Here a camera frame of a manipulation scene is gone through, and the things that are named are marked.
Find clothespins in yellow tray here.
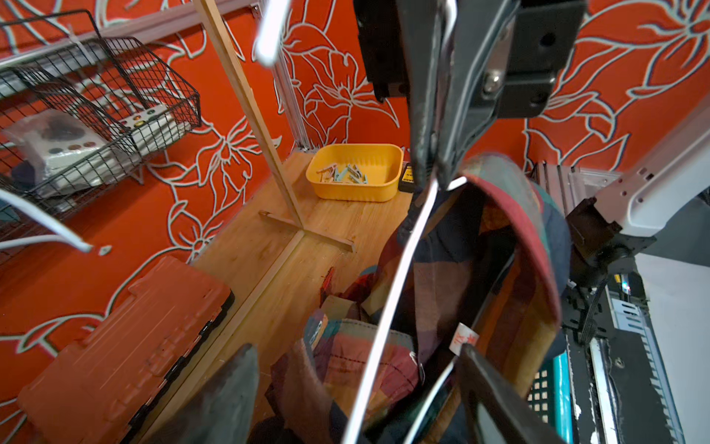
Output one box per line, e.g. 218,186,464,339
316,164,369,185

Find wooden clothes rack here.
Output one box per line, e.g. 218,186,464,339
192,1,356,253

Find white switch box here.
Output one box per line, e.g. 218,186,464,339
3,109,116,198

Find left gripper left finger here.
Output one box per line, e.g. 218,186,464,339
146,343,260,443

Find red tool case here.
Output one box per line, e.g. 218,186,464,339
18,256,234,443

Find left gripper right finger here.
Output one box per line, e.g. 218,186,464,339
457,344,562,444

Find teal plastic basket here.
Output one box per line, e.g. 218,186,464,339
527,353,574,443

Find black box with label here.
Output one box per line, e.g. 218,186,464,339
398,162,418,194

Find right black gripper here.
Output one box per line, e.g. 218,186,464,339
353,0,587,188

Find yellow plastic tray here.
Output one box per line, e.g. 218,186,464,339
306,144,404,203

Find black wire basket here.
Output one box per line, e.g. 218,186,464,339
0,9,202,245

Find white button box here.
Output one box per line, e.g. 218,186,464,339
119,105,190,157

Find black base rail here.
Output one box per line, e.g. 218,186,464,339
562,271,685,443

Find white wire hanger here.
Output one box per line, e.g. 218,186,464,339
1,188,114,264

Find dark multicolour plaid shirt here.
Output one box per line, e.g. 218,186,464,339
249,154,571,443

